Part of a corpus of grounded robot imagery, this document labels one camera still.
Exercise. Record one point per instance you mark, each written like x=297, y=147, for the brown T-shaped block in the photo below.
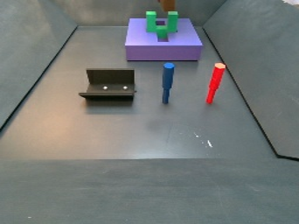
x=167, y=5

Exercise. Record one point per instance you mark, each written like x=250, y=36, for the purple square board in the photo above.
x=143, y=46

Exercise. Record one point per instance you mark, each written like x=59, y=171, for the blue stepped peg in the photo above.
x=167, y=80

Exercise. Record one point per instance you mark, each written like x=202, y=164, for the red stepped peg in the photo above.
x=219, y=68

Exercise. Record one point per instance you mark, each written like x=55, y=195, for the green U-shaped block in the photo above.
x=162, y=29

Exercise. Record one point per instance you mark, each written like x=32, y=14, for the black angle bracket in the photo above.
x=110, y=83

